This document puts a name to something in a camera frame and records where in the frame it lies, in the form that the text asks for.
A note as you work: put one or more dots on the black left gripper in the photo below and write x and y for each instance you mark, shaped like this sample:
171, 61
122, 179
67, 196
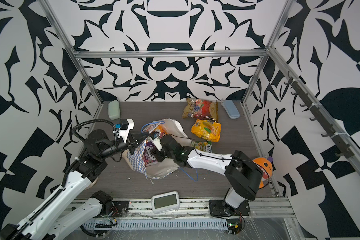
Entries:
134, 138

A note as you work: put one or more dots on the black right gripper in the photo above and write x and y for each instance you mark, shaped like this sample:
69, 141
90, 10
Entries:
157, 155

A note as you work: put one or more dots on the purple candy bag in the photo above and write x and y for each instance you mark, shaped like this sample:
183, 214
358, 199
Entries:
148, 154

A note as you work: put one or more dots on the checkered paper bag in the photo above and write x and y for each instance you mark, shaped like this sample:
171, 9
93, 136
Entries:
158, 170

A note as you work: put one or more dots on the green Fox's candy bag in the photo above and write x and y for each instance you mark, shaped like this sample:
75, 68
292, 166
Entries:
202, 146

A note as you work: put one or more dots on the yellow snack bag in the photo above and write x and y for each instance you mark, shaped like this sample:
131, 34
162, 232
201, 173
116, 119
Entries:
207, 130

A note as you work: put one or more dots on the gold fruit gummy bag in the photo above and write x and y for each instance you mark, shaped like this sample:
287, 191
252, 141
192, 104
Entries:
201, 109

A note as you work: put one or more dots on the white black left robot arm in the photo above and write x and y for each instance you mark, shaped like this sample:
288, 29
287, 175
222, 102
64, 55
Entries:
46, 222

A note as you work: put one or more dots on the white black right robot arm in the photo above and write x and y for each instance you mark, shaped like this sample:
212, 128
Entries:
244, 175

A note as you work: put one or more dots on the orange Fox's fruits candy bag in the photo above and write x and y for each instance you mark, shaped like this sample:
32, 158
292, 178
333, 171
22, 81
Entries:
158, 132

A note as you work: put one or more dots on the white digital timer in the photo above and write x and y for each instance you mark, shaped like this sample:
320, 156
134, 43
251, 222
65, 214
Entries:
165, 202

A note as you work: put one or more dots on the light blue case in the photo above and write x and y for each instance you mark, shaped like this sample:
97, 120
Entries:
231, 109

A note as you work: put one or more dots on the orange shark plush toy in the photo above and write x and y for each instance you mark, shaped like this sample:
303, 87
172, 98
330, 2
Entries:
266, 166

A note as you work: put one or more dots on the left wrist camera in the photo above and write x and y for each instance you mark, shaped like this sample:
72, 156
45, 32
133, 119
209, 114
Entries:
122, 129

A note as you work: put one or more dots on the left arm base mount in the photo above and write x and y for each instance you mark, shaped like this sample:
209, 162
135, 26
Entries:
109, 207

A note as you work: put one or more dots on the white slotted cable duct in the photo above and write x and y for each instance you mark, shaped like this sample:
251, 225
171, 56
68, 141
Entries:
158, 224

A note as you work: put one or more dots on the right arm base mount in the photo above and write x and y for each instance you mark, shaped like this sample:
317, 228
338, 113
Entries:
232, 205

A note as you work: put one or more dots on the black wall hook rail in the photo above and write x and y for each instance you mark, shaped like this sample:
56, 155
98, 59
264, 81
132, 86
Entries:
321, 115

